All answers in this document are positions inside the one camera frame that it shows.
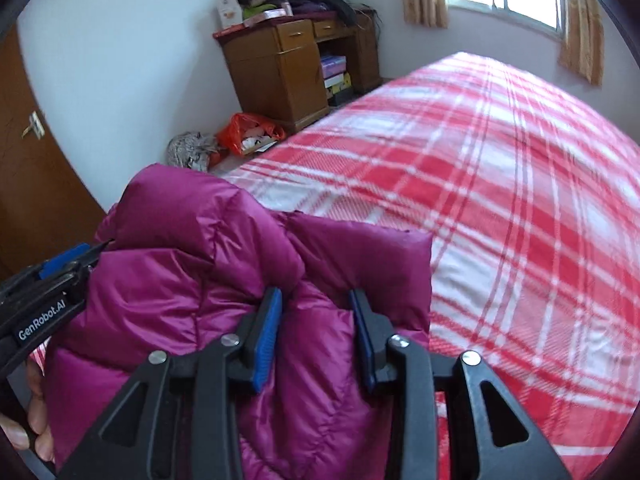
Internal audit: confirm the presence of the wooden door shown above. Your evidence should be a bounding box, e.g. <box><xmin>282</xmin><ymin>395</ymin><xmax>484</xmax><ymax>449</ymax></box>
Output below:
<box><xmin>0</xmin><ymin>25</ymin><xmax>108</xmax><ymax>281</ymax></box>

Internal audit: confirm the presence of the white printed box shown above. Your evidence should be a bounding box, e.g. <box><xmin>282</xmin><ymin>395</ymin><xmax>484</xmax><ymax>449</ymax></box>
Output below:
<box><xmin>216</xmin><ymin>0</ymin><xmax>245</xmax><ymax>31</ymax></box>

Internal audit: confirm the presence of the grey patterned cloth bundle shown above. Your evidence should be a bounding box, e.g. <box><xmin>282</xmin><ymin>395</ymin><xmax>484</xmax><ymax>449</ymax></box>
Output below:
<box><xmin>166</xmin><ymin>131</ymin><xmax>221</xmax><ymax>173</ymax></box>

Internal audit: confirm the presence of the wooden desk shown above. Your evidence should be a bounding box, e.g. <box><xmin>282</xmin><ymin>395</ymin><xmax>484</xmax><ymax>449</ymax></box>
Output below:
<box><xmin>212</xmin><ymin>7</ymin><xmax>383</xmax><ymax>133</ymax></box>

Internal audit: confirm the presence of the maroon desk cover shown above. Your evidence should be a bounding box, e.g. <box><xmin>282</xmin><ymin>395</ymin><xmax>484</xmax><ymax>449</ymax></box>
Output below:
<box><xmin>212</xmin><ymin>10</ymin><xmax>351</xmax><ymax>40</ymax></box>

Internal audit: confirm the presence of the long beige curtain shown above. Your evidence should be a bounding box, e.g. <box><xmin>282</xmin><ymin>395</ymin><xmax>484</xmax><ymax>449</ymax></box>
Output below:
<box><xmin>557</xmin><ymin>0</ymin><xmax>606</xmax><ymax>86</ymax></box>

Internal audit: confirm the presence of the pink flat box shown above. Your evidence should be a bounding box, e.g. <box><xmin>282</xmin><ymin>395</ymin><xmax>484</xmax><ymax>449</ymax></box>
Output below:
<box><xmin>242</xmin><ymin>9</ymin><xmax>287</xmax><ymax>27</ymax></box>

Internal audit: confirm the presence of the person's left hand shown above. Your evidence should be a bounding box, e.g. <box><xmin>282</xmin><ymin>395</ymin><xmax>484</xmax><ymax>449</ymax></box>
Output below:
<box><xmin>0</xmin><ymin>360</ymin><xmax>56</xmax><ymax>463</ymax></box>

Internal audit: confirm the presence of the metal door handle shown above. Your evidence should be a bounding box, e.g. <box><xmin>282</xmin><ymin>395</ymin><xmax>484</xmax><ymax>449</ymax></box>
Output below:
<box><xmin>22</xmin><ymin>111</ymin><xmax>46</xmax><ymax>140</ymax></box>

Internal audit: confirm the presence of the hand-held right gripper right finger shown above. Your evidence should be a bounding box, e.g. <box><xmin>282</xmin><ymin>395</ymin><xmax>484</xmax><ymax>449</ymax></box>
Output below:
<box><xmin>348</xmin><ymin>288</ymin><xmax>573</xmax><ymax>480</ymax></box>

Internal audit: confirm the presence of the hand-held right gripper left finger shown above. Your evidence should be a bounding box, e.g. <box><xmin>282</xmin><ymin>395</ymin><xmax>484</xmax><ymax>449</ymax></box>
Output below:
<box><xmin>57</xmin><ymin>287</ymin><xmax>283</xmax><ymax>480</ymax></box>

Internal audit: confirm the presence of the bed with red plaid sheet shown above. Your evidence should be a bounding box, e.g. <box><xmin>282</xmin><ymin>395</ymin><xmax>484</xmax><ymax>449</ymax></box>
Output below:
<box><xmin>27</xmin><ymin>51</ymin><xmax>640</xmax><ymax>476</ymax></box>

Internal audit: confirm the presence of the magenta down jacket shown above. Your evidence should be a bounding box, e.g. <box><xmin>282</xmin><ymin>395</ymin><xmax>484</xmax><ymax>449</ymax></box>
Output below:
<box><xmin>27</xmin><ymin>162</ymin><xmax>433</xmax><ymax>480</ymax></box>

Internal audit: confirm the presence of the yellow and black box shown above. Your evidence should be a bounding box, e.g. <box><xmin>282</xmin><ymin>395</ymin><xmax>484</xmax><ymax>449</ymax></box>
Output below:
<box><xmin>326</xmin><ymin>82</ymin><xmax>353</xmax><ymax>107</ymax></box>

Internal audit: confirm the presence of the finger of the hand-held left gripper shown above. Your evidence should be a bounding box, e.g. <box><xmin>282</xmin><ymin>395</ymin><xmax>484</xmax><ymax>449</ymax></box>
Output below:
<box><xmin>70</xmin><ymin>240</ymin><xmax>112</xmax><ymax>275</ymax></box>
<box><xmin>37</xmin><ymin>243</ymin><xmax>93</xmax><ymax>281</ymax></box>

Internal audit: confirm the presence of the orange plastic bag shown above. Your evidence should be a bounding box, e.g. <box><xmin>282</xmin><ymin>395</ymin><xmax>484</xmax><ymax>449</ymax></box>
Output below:
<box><xmin>216</xmin><ymin>112</ymin><xmax>287</xmax><ymax>157</ymax></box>

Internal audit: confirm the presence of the purple box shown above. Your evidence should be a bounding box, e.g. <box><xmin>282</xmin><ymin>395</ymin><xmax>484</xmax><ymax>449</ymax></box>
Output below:
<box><xmin>320</xmin><ymin>55</ymin><xmax>347</xmax><ymax>80</ymax></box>

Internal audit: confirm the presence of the black cable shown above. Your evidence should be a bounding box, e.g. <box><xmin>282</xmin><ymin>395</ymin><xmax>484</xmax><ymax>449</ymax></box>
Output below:
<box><xmin>352</xmin><ymin>4</ymin><xmax>382</xmax><ymax>42</ymax></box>

